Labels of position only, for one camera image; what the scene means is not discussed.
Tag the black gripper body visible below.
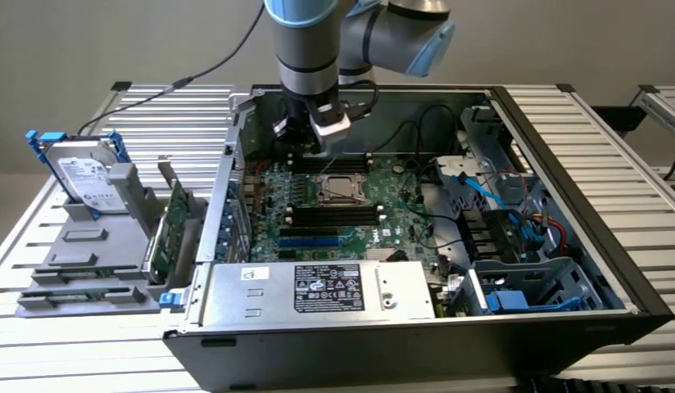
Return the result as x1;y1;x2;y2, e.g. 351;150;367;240
271;93;323;156

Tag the metal CPU socket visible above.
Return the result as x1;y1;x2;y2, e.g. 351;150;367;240
310;172;371;206

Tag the black RAM slot bank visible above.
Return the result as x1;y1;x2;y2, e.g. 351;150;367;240
287;203;387;228
291;150;371;175

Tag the green motherboard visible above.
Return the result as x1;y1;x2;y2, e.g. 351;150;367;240
248;157;454;283

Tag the blue expansion slot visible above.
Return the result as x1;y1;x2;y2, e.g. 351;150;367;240
278;237;340;248

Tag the open black PC case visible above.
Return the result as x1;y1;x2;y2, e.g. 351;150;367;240
161;84;675;393

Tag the green graphics card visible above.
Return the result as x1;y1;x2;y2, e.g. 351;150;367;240
141;154;196;286

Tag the silver chipset heatsink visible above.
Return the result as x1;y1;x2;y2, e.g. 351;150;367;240
364;248;410;263

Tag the silver hard disk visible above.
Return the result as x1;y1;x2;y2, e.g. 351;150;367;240
45;141;127;213

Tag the silver power supply unit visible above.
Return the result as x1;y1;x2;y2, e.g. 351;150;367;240
197;260;438;327

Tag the blue case latch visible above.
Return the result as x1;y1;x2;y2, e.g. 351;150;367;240
159;288;184;309

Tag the grey parts rack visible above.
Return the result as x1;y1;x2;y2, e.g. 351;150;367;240
13;162;208;318

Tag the grey metal disk bay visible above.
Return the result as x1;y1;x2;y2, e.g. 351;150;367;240
451;255;606;316

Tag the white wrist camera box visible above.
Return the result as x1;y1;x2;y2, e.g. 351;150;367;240
306;97;354;145

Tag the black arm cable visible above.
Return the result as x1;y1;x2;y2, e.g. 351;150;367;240
77;0;268;136

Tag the black internal wire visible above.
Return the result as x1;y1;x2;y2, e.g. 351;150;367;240
370;104;458;156

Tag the blue disk carrier frame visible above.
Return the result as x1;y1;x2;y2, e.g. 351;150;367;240
24;129;132;216

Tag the blue data wire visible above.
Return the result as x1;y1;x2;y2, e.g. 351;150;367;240
450;174;506;210

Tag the red wire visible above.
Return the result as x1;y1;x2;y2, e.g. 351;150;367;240
537;216;570;249

